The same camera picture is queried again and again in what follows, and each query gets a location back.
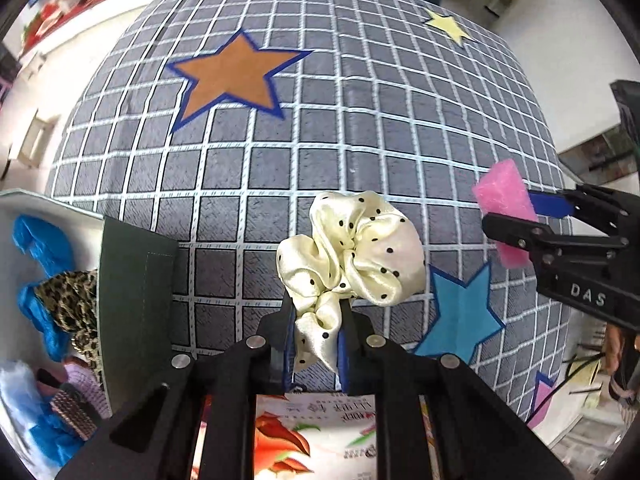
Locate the grey grid rug with stars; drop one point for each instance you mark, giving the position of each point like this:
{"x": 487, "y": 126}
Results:
{"x": 350, "y": 135}

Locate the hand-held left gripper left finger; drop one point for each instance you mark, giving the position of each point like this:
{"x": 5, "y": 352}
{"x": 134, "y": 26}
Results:
{"x": 285, "y": 355}

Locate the leopard print scrunchie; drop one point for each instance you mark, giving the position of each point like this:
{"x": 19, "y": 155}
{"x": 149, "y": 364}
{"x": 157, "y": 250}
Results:
{"x": 65, "y": 300}

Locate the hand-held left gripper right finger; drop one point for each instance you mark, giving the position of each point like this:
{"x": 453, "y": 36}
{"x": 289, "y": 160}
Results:
{"x": 342, "y": 360}

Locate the white wooden stool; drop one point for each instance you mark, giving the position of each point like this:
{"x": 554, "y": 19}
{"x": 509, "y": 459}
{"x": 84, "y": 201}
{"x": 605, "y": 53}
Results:
{"x": 37, "y": 135}

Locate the light blue fluffy cloth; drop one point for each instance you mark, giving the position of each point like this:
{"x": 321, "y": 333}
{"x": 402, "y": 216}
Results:
{"x": 17, "y": 390}

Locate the cream polka dot scrunchie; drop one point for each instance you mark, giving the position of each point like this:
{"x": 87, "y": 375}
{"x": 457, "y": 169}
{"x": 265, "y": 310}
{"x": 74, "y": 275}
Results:
{"x": 380, "y": 250}

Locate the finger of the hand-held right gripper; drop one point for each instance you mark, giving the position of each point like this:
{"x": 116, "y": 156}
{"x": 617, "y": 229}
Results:
{"x": 550, "y": 204}
{"x": 510, "y": 232}

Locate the blue fleece cloth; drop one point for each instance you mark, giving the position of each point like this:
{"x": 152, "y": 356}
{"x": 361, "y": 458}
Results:
{"x": 40, "y": 240}

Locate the person's right hand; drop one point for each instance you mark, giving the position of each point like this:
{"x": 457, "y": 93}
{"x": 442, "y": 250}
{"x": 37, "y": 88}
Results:
{"x": 614, "y": 347}

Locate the grey storage box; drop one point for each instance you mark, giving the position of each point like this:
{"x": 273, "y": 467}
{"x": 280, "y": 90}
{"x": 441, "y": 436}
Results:
{"x": 135, "y": 310}

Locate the pink sponge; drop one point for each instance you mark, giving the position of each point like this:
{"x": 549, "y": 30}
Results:
{"x": 500, "y": 185}

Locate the purple brown crocheted hat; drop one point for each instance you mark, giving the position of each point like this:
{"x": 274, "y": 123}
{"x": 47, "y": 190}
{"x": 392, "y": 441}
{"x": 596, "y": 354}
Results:
{"x": 85, "y": 385}

